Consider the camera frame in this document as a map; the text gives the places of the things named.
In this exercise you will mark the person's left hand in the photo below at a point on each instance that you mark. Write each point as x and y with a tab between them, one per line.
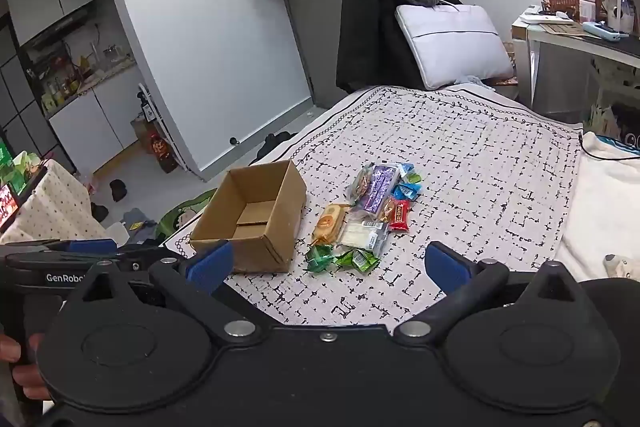
27	382

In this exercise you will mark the white black patterned blanket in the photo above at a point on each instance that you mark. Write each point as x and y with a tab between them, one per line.
450	147

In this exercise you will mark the red candy packet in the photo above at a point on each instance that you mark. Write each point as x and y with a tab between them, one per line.
399	216

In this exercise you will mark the orange bread packet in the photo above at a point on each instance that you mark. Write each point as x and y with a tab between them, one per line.
327	223

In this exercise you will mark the blue candy packet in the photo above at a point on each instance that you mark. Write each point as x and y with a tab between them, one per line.
405	169
406	193

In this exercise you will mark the white packet black print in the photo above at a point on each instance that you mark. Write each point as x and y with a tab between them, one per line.
362	234

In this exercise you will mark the white desk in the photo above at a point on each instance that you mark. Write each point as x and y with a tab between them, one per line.
560	38

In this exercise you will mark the pair of black slippers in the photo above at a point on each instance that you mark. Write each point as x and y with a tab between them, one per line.
275	144

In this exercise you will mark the plain white blanket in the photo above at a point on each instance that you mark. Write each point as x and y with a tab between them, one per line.
605	207

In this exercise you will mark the red bag by door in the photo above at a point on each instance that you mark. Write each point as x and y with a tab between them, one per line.
162	152

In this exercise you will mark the tablet with lit screen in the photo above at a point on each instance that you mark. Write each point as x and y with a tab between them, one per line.
6	207

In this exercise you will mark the light blue power strip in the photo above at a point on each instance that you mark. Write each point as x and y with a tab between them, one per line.
602	31

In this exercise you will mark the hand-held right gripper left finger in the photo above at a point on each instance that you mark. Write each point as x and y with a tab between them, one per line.
210	266

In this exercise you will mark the brown cardboard box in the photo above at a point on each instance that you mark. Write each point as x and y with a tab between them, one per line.
270	232

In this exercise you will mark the purple snack packet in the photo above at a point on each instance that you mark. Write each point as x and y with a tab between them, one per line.
378	187

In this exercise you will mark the white pillow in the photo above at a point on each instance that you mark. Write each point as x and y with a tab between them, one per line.
450	42

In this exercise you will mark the black sock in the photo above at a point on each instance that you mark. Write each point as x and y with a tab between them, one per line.
119	191

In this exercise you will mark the white folding rack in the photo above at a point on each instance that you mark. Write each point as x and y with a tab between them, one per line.
170	132

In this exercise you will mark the range hood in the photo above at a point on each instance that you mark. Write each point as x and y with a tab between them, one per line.
55	29

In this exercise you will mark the pink box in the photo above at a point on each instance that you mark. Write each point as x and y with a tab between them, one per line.
590	6

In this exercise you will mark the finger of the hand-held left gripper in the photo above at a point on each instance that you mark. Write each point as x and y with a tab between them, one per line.
92	246

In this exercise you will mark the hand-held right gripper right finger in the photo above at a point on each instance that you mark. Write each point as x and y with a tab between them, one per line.
446	266

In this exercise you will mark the person's dark trouser leg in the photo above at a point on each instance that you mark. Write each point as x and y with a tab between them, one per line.
615	347

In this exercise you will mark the light blue cloth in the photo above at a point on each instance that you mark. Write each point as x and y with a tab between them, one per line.
480	82

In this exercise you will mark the green candy packet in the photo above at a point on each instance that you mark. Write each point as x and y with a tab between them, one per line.
345	259
319	257
366	261
414	178

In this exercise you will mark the clear packet brown snack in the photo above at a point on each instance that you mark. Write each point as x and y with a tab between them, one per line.
357	188

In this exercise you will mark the row of kitchen bottles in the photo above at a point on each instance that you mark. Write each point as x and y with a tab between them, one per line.
65	82

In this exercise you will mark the green cartoon mat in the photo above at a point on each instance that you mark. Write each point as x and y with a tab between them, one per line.
180	212

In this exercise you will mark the white kitchen base cabinet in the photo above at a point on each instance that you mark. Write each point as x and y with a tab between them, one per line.
95	122

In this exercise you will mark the grey door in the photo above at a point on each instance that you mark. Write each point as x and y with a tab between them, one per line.
325	32

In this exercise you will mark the dotted cloth side table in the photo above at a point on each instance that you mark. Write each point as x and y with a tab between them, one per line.
55	207

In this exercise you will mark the clothes heap on floor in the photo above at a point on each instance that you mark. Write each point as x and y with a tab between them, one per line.
137	224

